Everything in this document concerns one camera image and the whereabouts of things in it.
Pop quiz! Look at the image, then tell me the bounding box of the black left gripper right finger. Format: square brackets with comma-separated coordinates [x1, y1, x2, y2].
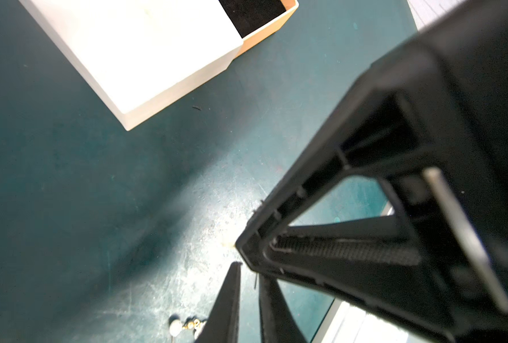
[259, 275, 307, 343]

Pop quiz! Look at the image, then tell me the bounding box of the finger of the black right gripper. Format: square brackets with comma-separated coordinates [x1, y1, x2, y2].
[236, 64, 508, 342]

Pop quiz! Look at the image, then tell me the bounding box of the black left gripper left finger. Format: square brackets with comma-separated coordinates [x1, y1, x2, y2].
[195, 262, 242, 343]

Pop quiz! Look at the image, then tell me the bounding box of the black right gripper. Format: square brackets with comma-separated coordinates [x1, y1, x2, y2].
[371, 0, 508, 224]

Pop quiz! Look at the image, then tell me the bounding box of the cream drawer jewelry box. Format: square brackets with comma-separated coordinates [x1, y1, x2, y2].
[23, 1, 299, 130]

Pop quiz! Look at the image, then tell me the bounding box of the green table mat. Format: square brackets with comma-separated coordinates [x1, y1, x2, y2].
[0, 1, 417, 342]

